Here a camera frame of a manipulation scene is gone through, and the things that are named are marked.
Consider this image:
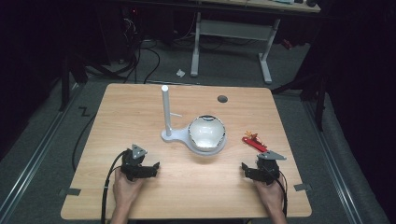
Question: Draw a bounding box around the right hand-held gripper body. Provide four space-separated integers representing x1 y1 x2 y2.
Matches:
247 150 288 186

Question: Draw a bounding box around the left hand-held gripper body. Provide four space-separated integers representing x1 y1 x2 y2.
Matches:
120 143 151 182

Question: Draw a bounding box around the person's right hand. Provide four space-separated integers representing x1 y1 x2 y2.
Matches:
253 174 287 214

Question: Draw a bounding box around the person's left hand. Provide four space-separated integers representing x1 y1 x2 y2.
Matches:
112 168 145 210

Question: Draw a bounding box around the red and orange toy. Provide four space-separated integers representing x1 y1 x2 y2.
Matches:
241 130 269 153

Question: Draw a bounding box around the grey tape piece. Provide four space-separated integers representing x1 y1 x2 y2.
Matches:
292 183 313 192
58 188 82 198

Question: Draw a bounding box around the white bowl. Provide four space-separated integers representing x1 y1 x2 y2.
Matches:
187 114 227 153

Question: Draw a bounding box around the white stand with pole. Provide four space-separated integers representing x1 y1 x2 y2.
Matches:
160 84 228 157

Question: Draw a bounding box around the black metal stand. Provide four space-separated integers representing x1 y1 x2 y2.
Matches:
58 52 125 113
271 46 331 133

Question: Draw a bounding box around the white-legged desk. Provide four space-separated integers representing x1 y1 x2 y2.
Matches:
190 0 322 85

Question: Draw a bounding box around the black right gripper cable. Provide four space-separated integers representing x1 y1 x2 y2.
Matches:
262 166 289 217

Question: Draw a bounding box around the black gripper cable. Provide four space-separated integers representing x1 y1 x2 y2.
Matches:
100 150 129 224
262 166 289 217

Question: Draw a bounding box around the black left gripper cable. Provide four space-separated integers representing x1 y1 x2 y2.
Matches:
100 150 129 224

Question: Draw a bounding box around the black floor cable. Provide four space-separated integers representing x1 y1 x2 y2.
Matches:
71 112 98 173

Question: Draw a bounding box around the metal floor rail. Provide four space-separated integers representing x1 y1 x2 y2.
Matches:
303 101 364 224
0 83 82 223

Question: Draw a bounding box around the bundle of black floor cables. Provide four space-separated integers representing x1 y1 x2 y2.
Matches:
122 8 162 85

